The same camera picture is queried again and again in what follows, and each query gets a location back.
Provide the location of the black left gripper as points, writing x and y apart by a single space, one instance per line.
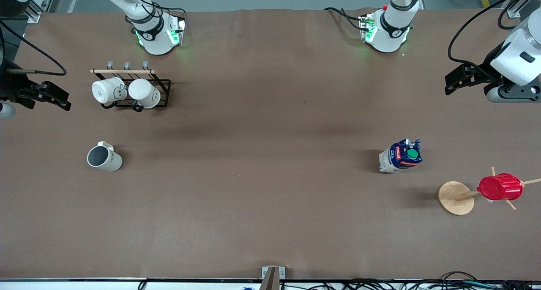
483 75

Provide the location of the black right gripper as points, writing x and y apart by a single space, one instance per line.
9 86

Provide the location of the blue Pascual milk carton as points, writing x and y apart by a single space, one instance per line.
399 157

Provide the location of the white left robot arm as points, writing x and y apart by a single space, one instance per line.
393 34

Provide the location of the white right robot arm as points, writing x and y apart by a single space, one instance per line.
157 38

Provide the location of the red plastic cup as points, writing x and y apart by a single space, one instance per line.
501 187

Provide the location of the white mug with face print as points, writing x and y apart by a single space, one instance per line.
105 90

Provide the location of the white ribbed mug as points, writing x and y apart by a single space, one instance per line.
107 159

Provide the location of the aluminium profile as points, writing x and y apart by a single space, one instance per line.
519 4
40 4

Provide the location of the wooden mug tree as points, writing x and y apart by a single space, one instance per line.
454 198

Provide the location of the white table edge strip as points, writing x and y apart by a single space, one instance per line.
84 285

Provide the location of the brown table cover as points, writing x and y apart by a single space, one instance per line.
270 154

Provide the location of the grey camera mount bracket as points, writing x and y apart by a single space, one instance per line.
272 277

